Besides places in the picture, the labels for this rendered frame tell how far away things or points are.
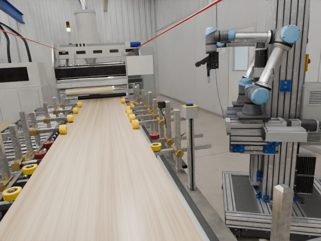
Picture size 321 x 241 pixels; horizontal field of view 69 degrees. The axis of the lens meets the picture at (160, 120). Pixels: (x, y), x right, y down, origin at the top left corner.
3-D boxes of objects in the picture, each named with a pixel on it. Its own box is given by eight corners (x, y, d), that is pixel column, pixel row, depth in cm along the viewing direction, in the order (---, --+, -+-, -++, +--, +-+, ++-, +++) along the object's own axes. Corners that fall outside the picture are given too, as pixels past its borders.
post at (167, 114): (171, 157, 194) (168, 100, 183) (172, 158, 191) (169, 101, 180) (167, 158, 194) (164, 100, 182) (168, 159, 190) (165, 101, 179)
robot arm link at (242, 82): (238, 93, 222) (238, 79, 219) (238, 92, 234) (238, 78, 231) (251, 93, 218) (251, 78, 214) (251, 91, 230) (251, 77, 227)
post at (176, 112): (180, 172, 171) (178, 108, 160) (182, 174, 168) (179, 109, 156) (176, 173, 170) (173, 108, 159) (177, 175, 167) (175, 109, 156)
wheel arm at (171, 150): (209, 147, 177) (209, 142, 175) (211, 149, 173) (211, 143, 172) (153, 155, 168) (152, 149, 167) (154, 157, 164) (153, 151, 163)
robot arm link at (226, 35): (232, 30, 162) (216, 31, 163) (236, 27, 151) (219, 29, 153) (232, 42, 164) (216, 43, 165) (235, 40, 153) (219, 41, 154)
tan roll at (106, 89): (140, 90, 442) (140, 83, 439) (141, 90, 430) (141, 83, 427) (60, 96, 413) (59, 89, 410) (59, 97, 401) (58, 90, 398)
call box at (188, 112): (193, 116, 137) (193, 103, 135) (197, 119, 131) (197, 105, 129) (182, 117, 136) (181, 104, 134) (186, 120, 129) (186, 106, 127)
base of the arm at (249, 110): (260, 111, 186) (261, 99, 184) (264, 115, 172) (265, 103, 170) (240, 112, 190) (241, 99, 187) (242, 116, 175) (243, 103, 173)
